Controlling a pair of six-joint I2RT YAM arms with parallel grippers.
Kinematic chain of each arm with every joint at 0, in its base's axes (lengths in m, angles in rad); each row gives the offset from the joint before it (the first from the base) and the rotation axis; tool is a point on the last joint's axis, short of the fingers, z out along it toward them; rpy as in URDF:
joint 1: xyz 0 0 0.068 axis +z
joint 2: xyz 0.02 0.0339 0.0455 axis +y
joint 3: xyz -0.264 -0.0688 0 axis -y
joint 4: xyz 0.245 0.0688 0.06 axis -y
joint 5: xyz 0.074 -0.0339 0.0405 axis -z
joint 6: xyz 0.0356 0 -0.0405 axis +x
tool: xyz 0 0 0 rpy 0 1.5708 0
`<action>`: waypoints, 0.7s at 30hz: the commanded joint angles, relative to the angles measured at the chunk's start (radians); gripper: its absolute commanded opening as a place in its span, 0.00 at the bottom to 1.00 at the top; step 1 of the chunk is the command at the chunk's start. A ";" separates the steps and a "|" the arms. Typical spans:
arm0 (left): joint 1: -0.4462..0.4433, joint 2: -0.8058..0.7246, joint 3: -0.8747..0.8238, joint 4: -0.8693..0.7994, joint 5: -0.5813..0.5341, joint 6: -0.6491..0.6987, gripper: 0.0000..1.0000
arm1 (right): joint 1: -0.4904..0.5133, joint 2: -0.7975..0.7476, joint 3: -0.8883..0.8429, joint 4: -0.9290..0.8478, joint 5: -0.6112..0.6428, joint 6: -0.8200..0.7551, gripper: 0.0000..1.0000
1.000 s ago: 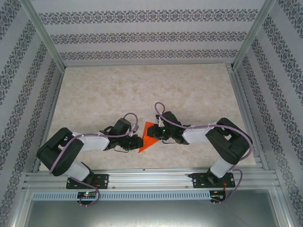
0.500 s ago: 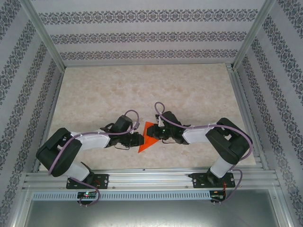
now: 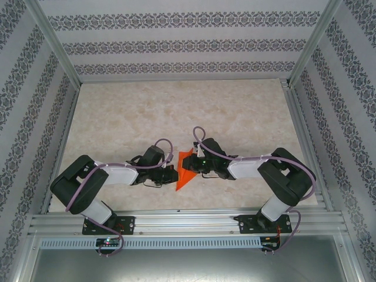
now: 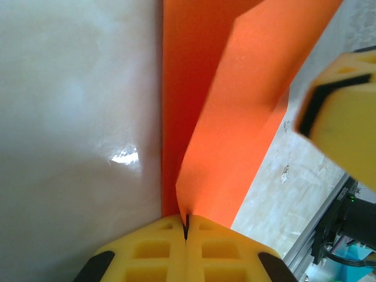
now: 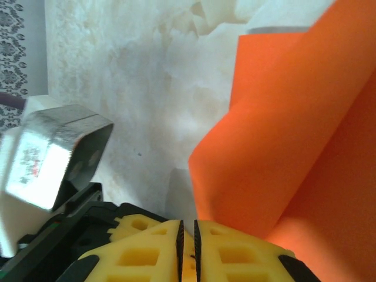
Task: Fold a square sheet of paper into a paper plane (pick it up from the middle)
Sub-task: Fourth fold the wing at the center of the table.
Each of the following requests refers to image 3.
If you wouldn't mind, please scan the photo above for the orange paper sheet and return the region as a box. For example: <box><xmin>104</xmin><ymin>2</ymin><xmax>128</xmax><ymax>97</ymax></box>
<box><xmin>175</xmin><ymin>149</ymin><xmax>198</xmax><ymax>192</ymax></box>

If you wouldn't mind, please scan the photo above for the aluminium side rail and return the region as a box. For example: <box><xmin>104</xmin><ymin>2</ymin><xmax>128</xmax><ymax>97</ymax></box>
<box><xmin>39</xmin><ymin>83</ymin><xmax>82</xmax><ymax>214</ymax></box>
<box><xmin>280</xmin><ymin>78</ymin><xmax>335</xmax><ymax>212</ymax></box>

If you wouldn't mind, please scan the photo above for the grey sheet metal panel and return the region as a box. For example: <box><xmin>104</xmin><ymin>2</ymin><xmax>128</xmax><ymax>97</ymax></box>
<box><xmin>31</xmin><ymin>249</ymin><xmax>361</xmax><ymax>282</ymax></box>

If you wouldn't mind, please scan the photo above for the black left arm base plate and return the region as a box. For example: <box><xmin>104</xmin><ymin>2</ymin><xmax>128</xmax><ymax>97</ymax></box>
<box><xmin>82</xmin><ymin>216</ymin><xmax>136</xmax><ymax>236</ymax></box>

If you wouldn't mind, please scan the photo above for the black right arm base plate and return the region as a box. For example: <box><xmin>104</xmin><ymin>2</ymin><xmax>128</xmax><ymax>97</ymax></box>
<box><xmin>236</xmin><ymin>213</ymin><xmax>294</xmax><ymax>235</ymax></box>

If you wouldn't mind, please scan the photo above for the slotted grey cable duct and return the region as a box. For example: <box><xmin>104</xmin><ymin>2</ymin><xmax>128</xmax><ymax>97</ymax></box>
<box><xmin>39</xmin><ymin>237</ymin><xmax>263</xmax><ymax>250</ymax></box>

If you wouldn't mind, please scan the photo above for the aluminium mounting rail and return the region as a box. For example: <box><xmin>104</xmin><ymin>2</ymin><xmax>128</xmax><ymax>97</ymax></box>
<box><xmin>28</xmin><ymin>207</ymin><xmax>344</xmax><ymax>237</ymax></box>

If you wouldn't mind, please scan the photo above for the aluminium frame post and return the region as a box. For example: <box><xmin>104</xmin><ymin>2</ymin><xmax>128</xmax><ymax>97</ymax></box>
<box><xmin>287</xmin><ymin>0</ymin><xmax>344</xmax><ymax>88</ymax></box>
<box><xmin>25</xmin><ymin>0</ymin><xmax>82</xmax><ymax>86</ymax></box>

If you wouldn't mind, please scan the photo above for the circuit board with green light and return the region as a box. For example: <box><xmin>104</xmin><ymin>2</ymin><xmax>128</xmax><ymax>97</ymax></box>
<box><xmin>96</xmin><ymin>237</ymin><xmax>120</xmax><ymax>247</ymax></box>

